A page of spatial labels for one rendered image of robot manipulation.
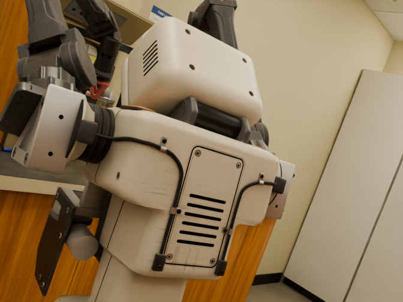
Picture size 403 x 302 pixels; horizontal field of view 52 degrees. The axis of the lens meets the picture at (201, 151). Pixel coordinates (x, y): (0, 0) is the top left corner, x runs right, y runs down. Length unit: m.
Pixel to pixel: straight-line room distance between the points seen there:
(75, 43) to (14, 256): 0.79
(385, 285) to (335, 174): 1.03
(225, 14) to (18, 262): 0.90
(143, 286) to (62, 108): 0.30
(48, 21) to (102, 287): 0.44
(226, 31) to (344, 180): 3.08
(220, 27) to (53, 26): 0.45
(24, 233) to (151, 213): 0.76
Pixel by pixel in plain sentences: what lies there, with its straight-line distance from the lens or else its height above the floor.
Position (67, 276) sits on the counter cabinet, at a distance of 1.46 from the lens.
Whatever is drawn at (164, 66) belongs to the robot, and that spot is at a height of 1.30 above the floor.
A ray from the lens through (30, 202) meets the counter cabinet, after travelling 1.26.
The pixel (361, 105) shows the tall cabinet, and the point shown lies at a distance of 4.07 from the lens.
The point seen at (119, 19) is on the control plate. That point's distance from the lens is 1.48.
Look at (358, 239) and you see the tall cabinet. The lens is 3.91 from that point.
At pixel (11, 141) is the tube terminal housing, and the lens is 1.48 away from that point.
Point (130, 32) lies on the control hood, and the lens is 1.53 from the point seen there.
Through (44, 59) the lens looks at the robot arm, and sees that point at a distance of 0.68.
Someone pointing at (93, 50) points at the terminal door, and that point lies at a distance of 1.42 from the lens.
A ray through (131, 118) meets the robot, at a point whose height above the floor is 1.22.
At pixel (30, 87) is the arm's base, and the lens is 0.58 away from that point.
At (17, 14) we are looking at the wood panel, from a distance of 1.42.
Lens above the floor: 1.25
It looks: 5 degrees down
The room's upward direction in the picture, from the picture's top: 20 degrees clockwise
